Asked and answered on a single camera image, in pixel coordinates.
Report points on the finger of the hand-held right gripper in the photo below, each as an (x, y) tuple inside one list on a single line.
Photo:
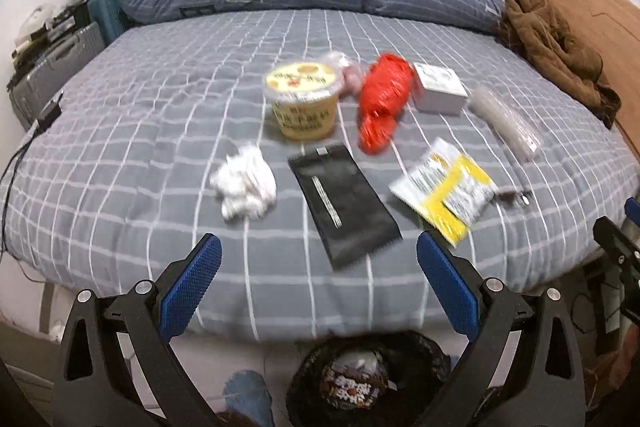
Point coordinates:
[(617, 239), (634, 211)]

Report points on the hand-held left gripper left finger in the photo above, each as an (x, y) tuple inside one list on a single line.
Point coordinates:
[(192, 277)]

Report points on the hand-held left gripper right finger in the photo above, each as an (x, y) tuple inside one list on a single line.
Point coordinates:
[(445, 277)]

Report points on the black-lined trash bin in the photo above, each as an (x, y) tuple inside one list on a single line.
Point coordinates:
[(420, 357)]

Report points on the black packet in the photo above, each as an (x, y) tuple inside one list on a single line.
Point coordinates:
[(345, 207)]

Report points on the small white box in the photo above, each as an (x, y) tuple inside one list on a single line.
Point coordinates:
[(440, 92)]

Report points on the yellow white snack wrapper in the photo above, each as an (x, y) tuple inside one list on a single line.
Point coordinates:
[(445, 187)]

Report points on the crumpled white tissue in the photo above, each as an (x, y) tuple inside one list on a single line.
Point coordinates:
[(245, 184)]

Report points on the blue slipper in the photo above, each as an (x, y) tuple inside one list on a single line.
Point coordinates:
[(247, 397)]

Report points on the dark patterned snack packet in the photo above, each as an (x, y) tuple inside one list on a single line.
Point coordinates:
[(352, 382)]

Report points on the clear plastic tube package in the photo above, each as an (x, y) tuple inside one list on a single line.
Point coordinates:
[(505, 122)]

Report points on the brown jacket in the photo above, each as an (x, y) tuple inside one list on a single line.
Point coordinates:
[(550, 42)]

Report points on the red plastic bag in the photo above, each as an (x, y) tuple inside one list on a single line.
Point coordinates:
[(385, 97)]

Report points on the yellow instant noodle cup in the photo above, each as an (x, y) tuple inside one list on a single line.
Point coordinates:
[(302, 107)]

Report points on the black charger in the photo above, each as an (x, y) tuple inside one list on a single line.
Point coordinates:
[(49, 114)]

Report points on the clear pinkish plastic bag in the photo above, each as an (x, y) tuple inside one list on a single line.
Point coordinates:
[(350, 74)]

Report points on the grey suitcase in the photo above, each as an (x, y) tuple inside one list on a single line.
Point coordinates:
[(50, 62)]

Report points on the teal suitcase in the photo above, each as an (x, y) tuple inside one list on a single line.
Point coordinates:
[(107, 14)]

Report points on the white rounded appliance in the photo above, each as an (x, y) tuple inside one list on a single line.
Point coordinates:
[(35, 19)]

